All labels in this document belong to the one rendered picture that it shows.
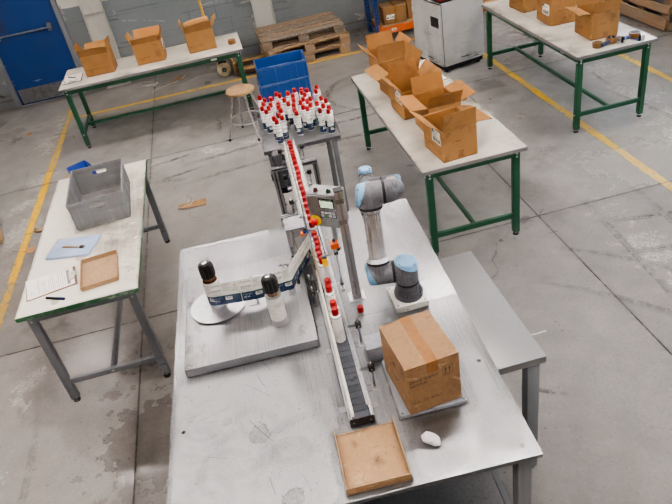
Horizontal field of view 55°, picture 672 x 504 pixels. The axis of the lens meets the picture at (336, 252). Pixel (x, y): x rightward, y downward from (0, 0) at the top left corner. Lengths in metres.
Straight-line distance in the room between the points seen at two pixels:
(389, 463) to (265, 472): 0.51
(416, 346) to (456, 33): 6.18
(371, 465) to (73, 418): 2.51
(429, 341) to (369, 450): 0.51
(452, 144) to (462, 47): 3.98
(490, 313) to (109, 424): 2.55
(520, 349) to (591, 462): 0.90
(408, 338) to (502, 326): 0.63
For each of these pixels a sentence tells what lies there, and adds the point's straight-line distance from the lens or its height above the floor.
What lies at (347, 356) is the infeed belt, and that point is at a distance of 3.11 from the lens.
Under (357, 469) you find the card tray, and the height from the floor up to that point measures 0.83.
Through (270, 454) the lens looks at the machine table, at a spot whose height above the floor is 0.83.
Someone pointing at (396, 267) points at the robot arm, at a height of 1.08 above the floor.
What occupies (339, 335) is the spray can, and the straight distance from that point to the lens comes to 3.15.
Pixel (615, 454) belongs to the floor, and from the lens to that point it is 3.87.
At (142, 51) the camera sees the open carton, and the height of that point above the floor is 0.94.
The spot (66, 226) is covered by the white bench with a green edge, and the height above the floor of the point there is 0.80.
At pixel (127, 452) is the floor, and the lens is 4.34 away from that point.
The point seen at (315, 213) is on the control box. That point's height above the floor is 1.37.
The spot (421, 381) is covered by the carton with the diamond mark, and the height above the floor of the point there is 1.03.
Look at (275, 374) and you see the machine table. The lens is 3.19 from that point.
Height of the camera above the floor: 3.03
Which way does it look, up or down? 34 degrees down
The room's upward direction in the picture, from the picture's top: 11 degrees counter-clockwise
